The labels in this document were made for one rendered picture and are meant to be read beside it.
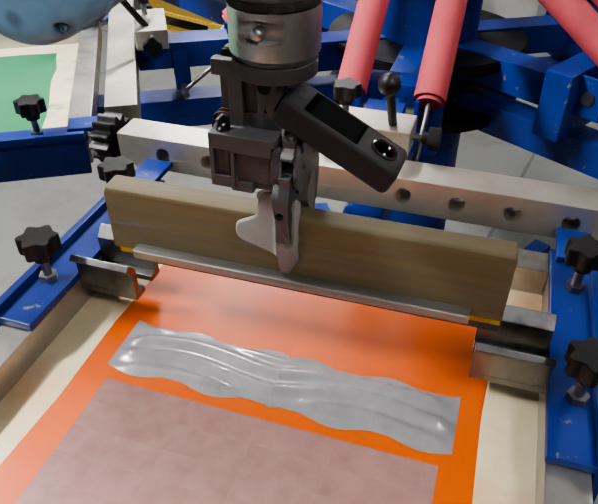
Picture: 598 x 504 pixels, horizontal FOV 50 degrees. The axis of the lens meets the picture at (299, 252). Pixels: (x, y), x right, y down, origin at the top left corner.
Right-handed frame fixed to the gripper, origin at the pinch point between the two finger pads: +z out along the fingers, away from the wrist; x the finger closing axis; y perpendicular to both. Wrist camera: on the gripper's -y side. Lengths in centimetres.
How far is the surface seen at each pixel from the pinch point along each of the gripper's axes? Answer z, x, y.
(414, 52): 5, -71, 0
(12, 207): 107, -125, 162
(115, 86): 3, -36, 42
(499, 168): 107, -217, -24
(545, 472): 7.9, 12.5, -25.6
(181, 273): 11.5, -5.6, 17.0
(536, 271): 8.0, -14.9, -24.2
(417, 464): 11.4, 12.6, -15.3
